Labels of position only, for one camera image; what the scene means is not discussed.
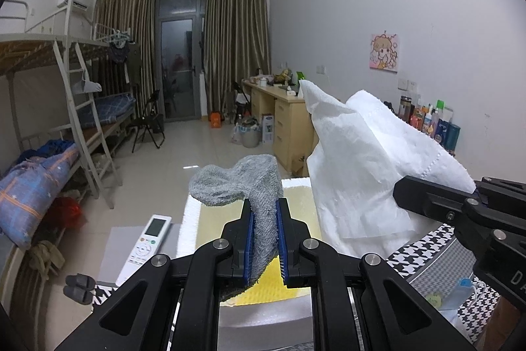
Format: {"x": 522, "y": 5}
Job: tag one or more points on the blue spray bottle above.
{"x": 460, "y": 293}

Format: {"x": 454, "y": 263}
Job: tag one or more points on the white bunk bed ladder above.
{"x": 82, "y": 137}

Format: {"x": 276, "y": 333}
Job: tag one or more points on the houndstooth table mat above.
{"x": 419, "y": 252}

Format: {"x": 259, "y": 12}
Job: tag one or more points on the white blue carton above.
{"x": 268, "y": 129}

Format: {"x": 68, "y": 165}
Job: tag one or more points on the white bucket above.
{"x": 250, "y": 137}

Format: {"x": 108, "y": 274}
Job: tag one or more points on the hanging dark clothes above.
{"x": 119, "y": 53}

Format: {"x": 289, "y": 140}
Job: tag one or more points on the wooden desk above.
{"x": 287, "y": 129}

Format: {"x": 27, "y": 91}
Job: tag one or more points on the green bottle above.
{"x": 299, "y": 76}

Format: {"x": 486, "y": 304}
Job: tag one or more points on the beige cloth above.
{"x": 45, "y": 256}

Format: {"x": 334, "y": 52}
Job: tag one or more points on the orange bag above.
{"x": 216, "y": 120}

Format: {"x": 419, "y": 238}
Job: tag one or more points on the white foam box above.
{"x": 189, "y": 223}

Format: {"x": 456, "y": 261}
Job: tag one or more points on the white wall socket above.
{"x": 407, "y": 84}

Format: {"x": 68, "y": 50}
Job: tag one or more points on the grey sock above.
{"x": 246, "y": 178}

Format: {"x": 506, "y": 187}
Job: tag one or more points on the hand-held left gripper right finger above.
{"x": 280, "y": 240}

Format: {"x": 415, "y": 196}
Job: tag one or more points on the red bag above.
{"x": 68, "y": 211}

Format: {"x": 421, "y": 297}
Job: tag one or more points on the yellow sponge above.
{"x": 267, "y": 289}

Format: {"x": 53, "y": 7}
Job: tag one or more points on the dark grey slipper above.
{"x": 84, "y": 294}
{"x": 76, "y": 280}

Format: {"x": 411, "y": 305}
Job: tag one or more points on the group of toiletry bottles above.
{"x": 431, "y": 125}

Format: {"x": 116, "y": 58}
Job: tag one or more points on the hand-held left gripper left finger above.
{"x": 248, "y": 240}

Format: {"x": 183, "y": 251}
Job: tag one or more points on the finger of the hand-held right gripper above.
{"x": 503, "y": 192}
{"x": 431, "y": 203}

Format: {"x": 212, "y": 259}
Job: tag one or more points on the white remote control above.
{"x": 144, "y": 248}

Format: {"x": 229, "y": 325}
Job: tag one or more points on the brown curtain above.
{"x": 234, "y": 46}
{"x": 131, "y": 46}

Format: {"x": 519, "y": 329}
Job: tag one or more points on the blue patterned quilt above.
{"x": 33, "y": 190}

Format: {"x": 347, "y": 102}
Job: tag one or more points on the glass balcony door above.
{"x": 176, "y": 59}

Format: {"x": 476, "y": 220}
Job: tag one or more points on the black folding chair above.
{"x": 240, "y": 98}
{"x": 150, "y": 122}

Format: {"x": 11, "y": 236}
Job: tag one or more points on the white paper towel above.
{"x": 361, "y": 170}

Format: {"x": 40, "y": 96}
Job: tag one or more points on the cartoon wall poster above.
{"x": 384, "y": 51}

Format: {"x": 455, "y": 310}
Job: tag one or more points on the white metal bunk bed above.
{"x": 102, "y": 32}
{"x": 37, "y": 46}

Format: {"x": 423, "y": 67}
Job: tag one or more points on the blue plaid mattress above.
{"x": 109, "y": 108}

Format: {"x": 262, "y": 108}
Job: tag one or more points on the dark blue cloth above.
{"x": 53, "y": 147}

